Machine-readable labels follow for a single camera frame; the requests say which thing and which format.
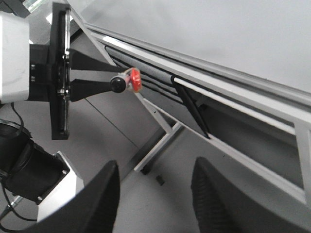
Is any white metal stand frame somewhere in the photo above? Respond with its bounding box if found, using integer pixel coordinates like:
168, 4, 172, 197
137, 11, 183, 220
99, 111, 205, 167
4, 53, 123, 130
71, 9, 311, 206

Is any whiteboard with aluminium frame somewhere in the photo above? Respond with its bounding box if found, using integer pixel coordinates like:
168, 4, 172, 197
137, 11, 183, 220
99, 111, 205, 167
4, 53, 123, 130
65, 0, 311, 107

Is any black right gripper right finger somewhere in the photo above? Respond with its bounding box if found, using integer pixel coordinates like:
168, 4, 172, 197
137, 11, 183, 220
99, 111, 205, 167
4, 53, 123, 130
191, 157, 311, 233

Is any white whiteboard marker pen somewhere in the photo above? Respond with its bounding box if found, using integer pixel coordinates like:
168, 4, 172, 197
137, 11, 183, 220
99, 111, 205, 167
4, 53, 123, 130
109, 73, 129, 93

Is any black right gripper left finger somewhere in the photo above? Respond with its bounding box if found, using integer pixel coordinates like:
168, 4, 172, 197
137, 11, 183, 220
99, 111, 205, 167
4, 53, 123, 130
0, 160, 121, 233

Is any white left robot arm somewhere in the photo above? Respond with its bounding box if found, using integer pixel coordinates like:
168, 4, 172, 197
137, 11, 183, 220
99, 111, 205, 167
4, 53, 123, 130
0, 3, 129, 140

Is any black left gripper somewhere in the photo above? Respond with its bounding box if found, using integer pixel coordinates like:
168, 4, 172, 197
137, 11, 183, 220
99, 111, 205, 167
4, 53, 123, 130
28, 2, 124, 140

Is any red round magnet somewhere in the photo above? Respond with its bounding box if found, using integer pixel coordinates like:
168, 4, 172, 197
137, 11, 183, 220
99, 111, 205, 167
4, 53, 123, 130
129, 68, 142, 93

